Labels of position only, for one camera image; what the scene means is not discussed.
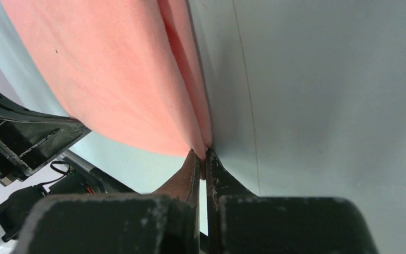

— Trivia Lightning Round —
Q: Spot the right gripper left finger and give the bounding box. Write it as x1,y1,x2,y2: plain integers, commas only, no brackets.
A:
14,151,200,253

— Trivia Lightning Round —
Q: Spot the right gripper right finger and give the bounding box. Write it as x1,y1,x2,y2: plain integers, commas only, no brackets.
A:
205,150,378,253

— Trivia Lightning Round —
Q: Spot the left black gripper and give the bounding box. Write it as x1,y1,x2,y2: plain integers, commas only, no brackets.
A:
0,93,90,242

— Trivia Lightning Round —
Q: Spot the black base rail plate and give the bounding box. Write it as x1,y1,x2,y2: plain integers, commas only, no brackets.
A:
61,150,135,194

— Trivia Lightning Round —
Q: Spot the salmon pink t-shirt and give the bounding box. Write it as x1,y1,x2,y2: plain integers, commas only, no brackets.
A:
2,1,212,159

